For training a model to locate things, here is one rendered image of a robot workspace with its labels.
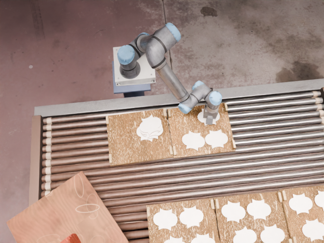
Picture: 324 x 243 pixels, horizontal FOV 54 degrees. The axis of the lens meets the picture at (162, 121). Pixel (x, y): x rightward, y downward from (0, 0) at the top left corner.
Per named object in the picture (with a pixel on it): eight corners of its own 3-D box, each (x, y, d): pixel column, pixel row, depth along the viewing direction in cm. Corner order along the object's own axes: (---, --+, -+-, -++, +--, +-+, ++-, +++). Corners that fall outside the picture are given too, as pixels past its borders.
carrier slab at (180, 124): (167, 109, 222) (167, 108, 220) (225, 103, 224) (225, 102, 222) (173, 158, 209) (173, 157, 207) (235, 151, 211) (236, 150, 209)
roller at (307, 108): (45, 132, 219) (42, 130, 215) (320, 104, 229) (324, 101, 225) (45, 139, 217) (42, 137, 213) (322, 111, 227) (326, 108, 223)
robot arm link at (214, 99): (214, 87, 191) (225, 96, 189) (211, 95, 201) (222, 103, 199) (206, 95, 189) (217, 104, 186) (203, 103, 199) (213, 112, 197)
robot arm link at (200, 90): (187, 89, 192) (201, 101, 190) (200, 77, 195) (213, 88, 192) (187, 95, 200) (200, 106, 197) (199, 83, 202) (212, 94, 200)
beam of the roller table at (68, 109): (37, 110, 228) (34, 106, 222) (320, 82, 238) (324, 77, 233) (36, 120, 225) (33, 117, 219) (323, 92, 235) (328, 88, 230)
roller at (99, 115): (45, 119, 223) (43, 116, 218) (317, 92, 233) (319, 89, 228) (45, 126, 221) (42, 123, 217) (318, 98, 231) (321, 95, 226)
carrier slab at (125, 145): (106, 116, 219) (105, 115, 218) (165, 109, 222) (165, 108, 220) (110, 166, 206) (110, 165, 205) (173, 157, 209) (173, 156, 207)
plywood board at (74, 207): (7, 222, 183) (6, 222, 182) (82, 171, 195) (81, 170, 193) (50, 302, 168) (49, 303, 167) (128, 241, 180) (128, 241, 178)
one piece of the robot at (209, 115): (204, 116, 198) (200, 126, 213) (218, 118, 197) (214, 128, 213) (205, 99, 202) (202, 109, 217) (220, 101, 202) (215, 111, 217)
